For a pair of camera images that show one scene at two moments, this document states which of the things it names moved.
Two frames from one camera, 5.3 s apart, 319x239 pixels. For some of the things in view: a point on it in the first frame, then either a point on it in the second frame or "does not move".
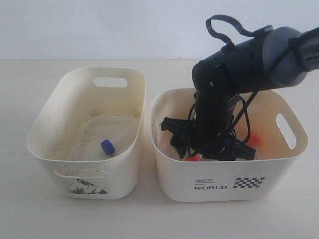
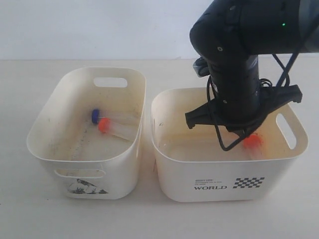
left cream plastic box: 83,106 does not move
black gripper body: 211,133 to 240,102
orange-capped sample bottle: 197,158 to 125,133
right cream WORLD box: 278,124 does not move
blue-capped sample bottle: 108,147 to 118,117
